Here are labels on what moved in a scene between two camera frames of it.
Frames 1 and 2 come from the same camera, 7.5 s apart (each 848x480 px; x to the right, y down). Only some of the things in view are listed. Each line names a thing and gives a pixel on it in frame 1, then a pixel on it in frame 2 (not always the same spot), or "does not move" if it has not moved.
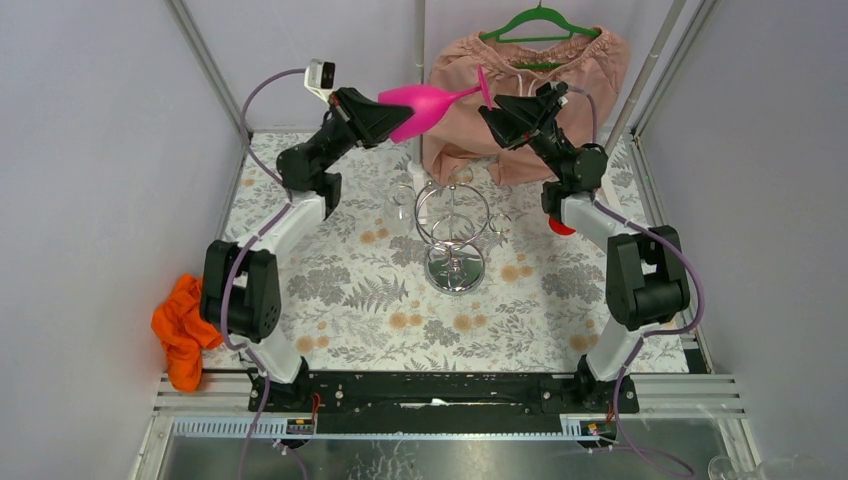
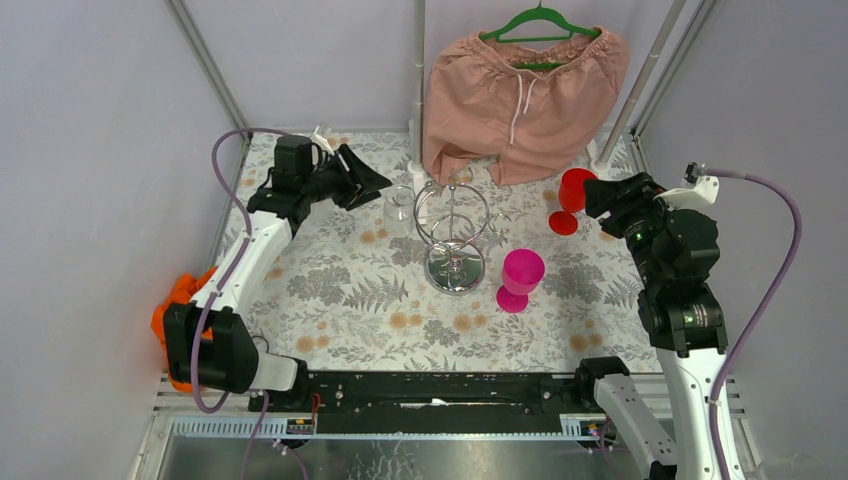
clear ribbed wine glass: x=400 y=208 does not move
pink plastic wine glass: x=427 y=103 → x=522 y=271
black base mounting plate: x=442 y=402 does not move
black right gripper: x=519 y=116 → x=600 y=193
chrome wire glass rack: x=451 y=220 does not move
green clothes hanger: x=539 y=13 does not move
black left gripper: x=348 y=115 → x=342 y=181
